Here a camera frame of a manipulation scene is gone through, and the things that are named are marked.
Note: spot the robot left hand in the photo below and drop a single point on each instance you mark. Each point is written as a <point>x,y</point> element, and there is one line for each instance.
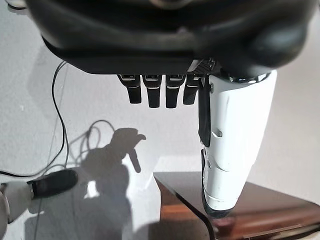
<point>150,37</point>

